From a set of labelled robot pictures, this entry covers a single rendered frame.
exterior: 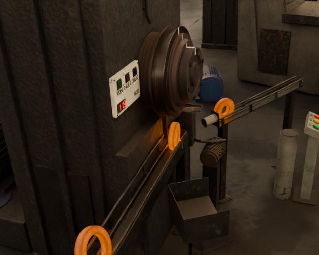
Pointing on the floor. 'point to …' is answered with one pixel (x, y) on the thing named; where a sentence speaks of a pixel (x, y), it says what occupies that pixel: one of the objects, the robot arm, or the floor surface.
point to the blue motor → (210, 85)
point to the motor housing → (212, 168)
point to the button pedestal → (310, 162)
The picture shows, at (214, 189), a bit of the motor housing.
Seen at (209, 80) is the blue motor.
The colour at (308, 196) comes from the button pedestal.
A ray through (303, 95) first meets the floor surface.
